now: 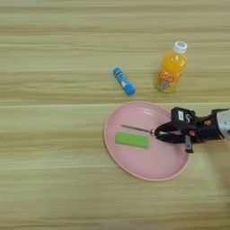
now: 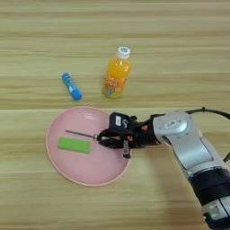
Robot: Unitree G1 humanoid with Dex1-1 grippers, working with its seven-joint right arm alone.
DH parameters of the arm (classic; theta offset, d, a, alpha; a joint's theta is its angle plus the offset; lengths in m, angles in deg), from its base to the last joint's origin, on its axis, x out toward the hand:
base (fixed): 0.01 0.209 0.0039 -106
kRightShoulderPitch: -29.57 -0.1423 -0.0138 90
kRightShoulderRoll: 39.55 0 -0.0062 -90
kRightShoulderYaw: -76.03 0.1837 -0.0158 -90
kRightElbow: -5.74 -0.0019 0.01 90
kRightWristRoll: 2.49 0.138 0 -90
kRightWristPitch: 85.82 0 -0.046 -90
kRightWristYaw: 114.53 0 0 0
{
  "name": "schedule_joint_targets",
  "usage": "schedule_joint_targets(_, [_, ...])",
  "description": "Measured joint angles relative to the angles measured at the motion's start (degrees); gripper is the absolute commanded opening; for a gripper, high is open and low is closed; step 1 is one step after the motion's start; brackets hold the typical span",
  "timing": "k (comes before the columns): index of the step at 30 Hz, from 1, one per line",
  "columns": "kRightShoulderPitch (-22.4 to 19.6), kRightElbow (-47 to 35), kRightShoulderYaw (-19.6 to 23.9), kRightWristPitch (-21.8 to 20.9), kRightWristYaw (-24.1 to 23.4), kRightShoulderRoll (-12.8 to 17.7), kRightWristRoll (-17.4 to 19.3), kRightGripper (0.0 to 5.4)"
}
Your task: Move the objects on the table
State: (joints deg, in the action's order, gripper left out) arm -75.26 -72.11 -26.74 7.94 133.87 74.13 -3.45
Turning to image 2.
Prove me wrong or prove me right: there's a green marker pen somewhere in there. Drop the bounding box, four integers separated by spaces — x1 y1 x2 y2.
57 136 92 155

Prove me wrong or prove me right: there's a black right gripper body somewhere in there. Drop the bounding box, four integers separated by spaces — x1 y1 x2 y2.
121 115 163 160

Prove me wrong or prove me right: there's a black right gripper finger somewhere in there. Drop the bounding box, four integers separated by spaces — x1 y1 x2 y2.
98 128 128 140
99 137 127 150

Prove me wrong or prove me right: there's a blue glue stick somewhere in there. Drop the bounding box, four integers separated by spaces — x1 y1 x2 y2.
61 72 84 102

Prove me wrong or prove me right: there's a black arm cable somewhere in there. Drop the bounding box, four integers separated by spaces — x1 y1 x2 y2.
184 106 230 164

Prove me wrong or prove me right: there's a screwdriver with brass handle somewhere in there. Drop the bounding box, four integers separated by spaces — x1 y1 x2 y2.
65 128 111 143

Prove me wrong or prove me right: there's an orange juice bottle white cap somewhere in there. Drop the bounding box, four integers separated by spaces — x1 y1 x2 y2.
101 46 133 100

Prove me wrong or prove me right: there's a pink round plate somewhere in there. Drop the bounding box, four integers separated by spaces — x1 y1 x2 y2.
45 105 131 187

